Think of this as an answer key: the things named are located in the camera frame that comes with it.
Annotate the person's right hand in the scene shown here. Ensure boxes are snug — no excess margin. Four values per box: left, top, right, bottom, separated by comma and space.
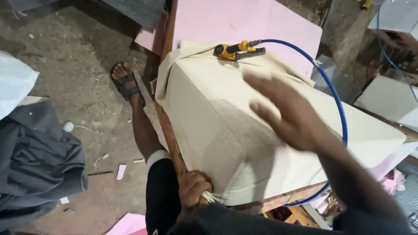
242, 72, 330, 153

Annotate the person's left hand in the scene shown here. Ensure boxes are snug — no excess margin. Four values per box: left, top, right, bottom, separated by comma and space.
178, 170, 213, 210

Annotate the cream fabric cover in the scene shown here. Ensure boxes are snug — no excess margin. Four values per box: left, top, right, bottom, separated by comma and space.
155, 40, 407, 207

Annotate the pink foam offcut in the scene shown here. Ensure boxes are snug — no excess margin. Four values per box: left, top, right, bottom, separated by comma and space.
105, 213, 148, 235

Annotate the black sandal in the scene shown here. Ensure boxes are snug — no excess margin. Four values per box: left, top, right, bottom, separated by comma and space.
110, 62, 146, 108

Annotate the yellow pneumatic staple gun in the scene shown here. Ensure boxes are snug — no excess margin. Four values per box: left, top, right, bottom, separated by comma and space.
213, 39, 266, 62

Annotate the pink foam slab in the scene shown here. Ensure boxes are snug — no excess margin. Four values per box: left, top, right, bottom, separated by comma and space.
135, 11, 169, 57

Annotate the dark grey fabric pile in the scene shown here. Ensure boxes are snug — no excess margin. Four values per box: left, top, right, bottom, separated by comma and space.
0, 101, 89, 230

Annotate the pink foam sheet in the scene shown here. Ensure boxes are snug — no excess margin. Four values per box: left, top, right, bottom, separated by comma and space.
172, 0, 323, 78

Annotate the white fabric bundle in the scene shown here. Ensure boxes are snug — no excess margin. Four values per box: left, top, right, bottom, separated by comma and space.
0, 50, 40, 121

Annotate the white foam block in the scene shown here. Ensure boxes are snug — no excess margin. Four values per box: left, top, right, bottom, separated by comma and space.
354, 75, 418, 133

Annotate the blue air hose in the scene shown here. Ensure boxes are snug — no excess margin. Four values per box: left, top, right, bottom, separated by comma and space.
261, 7, 418, 207

